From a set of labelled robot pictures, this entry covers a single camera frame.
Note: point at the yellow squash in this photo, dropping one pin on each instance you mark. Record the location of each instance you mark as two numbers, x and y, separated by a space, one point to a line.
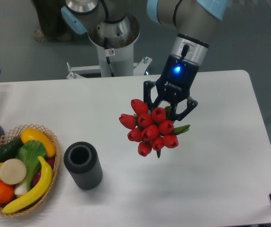
34 134

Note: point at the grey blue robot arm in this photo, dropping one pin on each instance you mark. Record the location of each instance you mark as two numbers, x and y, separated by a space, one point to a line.
195 21

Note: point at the dark red vegetable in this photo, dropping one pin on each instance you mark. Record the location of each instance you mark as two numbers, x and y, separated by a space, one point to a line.
36 178

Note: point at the orange fruit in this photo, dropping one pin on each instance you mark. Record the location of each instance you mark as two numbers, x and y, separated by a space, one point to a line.
6 193

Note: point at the yellow banana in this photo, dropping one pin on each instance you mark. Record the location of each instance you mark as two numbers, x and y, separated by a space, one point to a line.
35 193

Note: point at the green bok choy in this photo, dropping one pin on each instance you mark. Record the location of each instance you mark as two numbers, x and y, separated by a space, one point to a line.
29 154

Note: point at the round beige disc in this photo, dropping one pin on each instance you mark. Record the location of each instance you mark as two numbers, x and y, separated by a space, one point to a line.
12 171

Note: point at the red tulip bouquet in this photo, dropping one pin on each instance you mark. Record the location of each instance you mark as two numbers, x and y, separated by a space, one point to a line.
152 129

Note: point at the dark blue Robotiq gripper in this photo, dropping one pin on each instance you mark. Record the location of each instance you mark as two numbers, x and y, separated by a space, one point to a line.
173 86

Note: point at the woven wicker basket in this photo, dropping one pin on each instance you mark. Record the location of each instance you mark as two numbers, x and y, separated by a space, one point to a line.
15 133

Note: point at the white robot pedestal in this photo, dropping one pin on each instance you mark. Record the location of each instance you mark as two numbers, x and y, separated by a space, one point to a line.
114 43

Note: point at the dark grey ribbed vase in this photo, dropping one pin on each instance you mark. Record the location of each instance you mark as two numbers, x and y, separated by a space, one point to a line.
82 161

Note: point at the green cucumber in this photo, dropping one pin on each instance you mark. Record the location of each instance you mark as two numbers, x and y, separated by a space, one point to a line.
10 149

